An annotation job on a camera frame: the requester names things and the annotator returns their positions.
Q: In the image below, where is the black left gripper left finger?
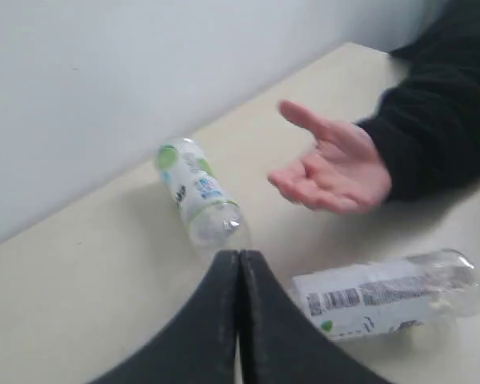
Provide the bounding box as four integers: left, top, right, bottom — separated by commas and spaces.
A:
94, 250, 240, 384

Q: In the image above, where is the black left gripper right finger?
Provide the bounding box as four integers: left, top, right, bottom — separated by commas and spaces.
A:
238, 250, 387, 384

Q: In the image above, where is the white label clear bottle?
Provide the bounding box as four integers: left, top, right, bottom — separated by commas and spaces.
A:
289, 249, 480, 342

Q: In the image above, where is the black sleeved forearm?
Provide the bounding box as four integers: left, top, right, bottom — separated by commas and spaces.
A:
359, 1, 480, 201

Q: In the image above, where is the green label clear bottle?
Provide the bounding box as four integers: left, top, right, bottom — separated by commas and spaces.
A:
154, 138, 252, 259

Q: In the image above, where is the person's open bare hand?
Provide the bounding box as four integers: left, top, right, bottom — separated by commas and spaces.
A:
268, 101, 392, 214

